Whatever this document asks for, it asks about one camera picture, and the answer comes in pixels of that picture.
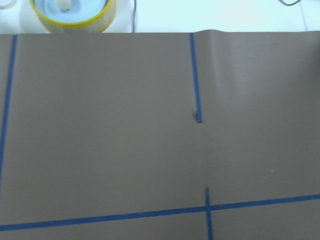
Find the yellow rimmed bowl with lid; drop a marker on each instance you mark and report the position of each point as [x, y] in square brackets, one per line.
[75, 16]

